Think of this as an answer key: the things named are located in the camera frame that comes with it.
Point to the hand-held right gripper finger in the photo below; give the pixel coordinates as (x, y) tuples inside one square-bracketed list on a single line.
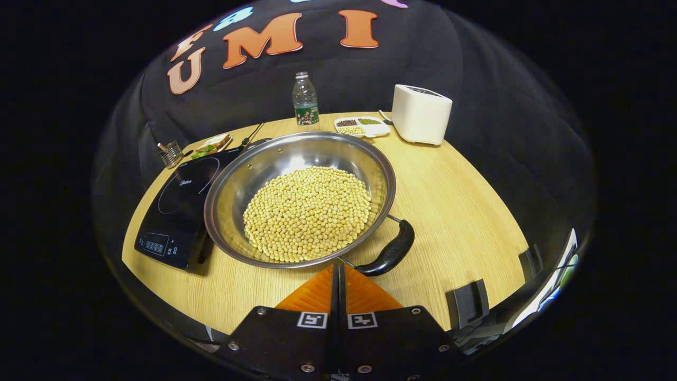
[(342, 301), (335, 301)]

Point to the stainless steel pot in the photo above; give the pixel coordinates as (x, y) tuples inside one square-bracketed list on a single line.
[(296, 153)]

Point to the black induction cooktop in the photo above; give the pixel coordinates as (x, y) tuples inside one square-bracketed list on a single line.
[(180, 211)]

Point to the large pile of soybeans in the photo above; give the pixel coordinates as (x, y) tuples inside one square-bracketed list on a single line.
[(307, 211)]

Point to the small pile of soybeans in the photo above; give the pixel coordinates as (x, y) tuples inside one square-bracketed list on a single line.
[(352, 130)]

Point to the white divided tray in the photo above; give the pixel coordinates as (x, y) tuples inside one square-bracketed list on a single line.
[(378, 129)]

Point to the pile of red beans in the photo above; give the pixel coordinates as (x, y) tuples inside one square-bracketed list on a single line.
[(346, 123)]

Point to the pile of green beans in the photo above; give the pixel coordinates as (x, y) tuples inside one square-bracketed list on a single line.
[(369, 121)]

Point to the sandwich with lettuce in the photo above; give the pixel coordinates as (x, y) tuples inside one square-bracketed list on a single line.
[(217, 143)]

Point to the clear plastic water bottle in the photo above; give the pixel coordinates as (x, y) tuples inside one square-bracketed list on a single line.
[(305, 103)]

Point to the white toaster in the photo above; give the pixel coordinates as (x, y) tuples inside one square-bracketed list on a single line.
[(420, 116)]

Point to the black backdrop cloth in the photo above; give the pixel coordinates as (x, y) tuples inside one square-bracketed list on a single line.
[(476, 63)]

